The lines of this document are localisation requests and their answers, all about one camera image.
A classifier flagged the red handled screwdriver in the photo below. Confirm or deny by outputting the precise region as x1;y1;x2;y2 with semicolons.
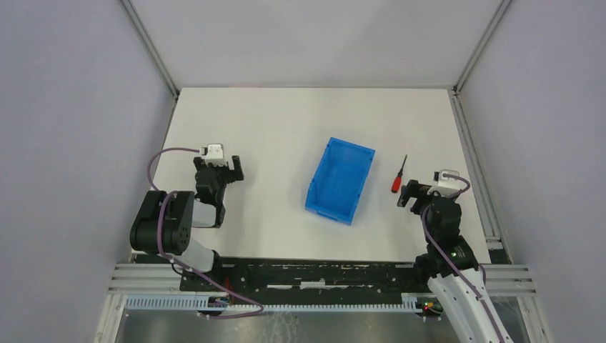
391;154;408;194

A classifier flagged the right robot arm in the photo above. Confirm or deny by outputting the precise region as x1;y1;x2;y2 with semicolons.
397;171;513;342

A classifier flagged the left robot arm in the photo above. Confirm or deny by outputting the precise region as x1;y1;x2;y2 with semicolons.
129;155;244;272

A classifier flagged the blue plastic bin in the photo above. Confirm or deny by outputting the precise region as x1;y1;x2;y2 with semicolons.
304;137;375;226

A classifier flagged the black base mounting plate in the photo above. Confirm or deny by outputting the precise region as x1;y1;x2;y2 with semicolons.
180;257;429;305

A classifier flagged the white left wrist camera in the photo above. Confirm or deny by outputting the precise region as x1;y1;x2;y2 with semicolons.
200;144;227;166

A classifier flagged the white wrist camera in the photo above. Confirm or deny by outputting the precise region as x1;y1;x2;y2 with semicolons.
427;169;462;197
200;144;227;166

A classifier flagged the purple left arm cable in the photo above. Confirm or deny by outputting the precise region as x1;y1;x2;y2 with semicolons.
146;147;264;320

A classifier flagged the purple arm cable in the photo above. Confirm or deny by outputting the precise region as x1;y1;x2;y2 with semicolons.
146;147;264;320
420;174;507;343

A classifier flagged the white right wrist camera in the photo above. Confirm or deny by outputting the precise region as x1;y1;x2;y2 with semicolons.
427;169;462;197

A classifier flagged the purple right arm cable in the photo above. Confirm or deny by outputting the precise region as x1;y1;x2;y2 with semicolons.
420;174;507;343

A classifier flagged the aluminium frame rail front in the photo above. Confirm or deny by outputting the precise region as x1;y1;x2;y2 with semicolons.
109;264;537;297

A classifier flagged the white slotted cable duct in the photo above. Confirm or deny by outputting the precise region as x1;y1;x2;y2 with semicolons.
124;294;422;314

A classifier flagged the aluminium corner post left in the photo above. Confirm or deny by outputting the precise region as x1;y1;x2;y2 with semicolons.
117;0;180;101

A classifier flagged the aluminium corner post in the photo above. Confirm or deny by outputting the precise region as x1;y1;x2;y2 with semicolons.
453;0;514;94
117;0;180;101

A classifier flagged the aluminium corner post right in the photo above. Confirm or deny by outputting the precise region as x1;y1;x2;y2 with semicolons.
453;0;514;94

